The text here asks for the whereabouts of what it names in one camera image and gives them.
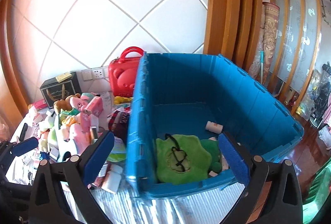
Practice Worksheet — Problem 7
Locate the dark red cloth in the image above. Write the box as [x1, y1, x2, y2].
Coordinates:
[107, 110, 130, 144]

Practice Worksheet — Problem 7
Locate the white pill bottle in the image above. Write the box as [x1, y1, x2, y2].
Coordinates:
[205, 121, 223, 134]

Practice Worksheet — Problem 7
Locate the pink tissue pack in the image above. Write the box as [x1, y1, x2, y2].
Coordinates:
[82, 96, 103, 117]

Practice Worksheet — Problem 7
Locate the brown plush dog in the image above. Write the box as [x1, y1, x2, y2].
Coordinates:
[53, 93, 81, 115]

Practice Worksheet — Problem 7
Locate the green plush toy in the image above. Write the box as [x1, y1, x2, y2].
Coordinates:
[155, 134, 222, 185]

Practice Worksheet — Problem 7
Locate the black gift bag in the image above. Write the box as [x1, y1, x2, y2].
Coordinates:
[40, 72, 82, 108]

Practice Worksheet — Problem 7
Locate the yellow toy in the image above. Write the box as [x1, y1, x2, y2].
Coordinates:
[114, 96, 133, 105]

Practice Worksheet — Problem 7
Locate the blue plastic storage crate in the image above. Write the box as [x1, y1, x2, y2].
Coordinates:
[126, 53, 304, 199]

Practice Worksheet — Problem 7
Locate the red bear suitcase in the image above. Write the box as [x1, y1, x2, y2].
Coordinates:
[108, 46, 144, 97]

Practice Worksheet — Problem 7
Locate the rolled patterned carpet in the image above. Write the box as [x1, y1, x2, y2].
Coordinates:
[248, 2, 279, 84]

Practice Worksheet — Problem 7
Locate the white wall socket panel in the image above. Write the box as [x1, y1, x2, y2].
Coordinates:
[81, 67, 109, 81]

